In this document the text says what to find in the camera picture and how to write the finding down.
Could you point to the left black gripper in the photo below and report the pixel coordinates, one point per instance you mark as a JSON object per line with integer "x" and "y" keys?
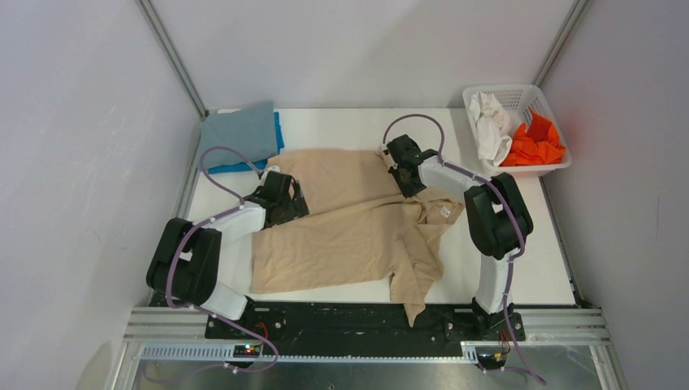
{"x": 296, "y": 208}

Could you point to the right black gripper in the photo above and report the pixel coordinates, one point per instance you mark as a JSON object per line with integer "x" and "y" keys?
{"x": 408, "y": 191}

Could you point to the beige t-shirt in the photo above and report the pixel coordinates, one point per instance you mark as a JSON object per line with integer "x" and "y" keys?
{"x": 360, "y": 228}

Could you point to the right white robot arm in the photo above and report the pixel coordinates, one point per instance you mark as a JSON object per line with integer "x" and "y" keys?
{"x": 497, "y": 216}

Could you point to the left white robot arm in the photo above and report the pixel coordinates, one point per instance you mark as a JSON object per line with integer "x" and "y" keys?
{"x": 186, "y": 263}

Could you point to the folded blue t-shirt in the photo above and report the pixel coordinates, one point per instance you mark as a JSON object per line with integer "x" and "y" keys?
{"x": 221, "y": 161}

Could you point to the folded grey t-shirt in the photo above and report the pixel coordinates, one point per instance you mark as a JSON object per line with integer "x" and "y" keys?
{"x": 255, "y": 132}

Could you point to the white crumpled t-shirt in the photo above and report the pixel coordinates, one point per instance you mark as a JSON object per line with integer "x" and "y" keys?
{"x": 492, "y": 128}

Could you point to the white plastic laundry basket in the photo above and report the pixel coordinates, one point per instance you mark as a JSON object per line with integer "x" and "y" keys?
{"x": 514, "y": 130}

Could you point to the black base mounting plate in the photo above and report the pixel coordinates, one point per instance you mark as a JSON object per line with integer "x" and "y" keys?
{"x": 358, "y": 330}

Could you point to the orange crumpled t-shirt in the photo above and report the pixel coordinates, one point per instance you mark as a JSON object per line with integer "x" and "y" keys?
{"x": 535, "y": 144}

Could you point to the left controller board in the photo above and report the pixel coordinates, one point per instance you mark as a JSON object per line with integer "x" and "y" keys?
{"x": 247, "y": 351}

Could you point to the controller board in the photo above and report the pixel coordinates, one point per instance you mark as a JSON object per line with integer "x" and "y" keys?
{"x": 491, "y": 361}
{"x": 247, "y": 351}

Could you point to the right controller board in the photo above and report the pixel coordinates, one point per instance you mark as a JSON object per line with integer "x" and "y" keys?
{"x": 491, "y": 361}

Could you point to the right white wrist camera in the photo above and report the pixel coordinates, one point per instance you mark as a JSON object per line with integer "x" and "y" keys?
{"x": 384, "y": 154}

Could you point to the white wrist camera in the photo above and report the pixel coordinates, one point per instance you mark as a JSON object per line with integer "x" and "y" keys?
{"x": 271, "y": 176}
{"x": 384, "y": 154}

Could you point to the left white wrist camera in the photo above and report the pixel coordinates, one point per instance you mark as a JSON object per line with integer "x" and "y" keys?
{"x": 271, "y": 176}

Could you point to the aluminium frame rail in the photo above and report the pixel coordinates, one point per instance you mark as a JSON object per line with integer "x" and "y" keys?
{"x": 568, "y": 347}

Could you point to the left corner aluminium post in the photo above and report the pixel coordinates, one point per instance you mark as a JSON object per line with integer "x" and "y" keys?
{"x": 161, "y": 35}

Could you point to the corner aluminium post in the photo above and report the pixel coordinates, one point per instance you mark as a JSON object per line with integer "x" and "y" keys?
{"x": 573, "y": 19}
{"x": 161, "y": 35}

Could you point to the right corner aluminium post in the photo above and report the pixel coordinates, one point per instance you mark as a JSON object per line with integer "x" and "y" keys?
{"x": 573, "y": 19}

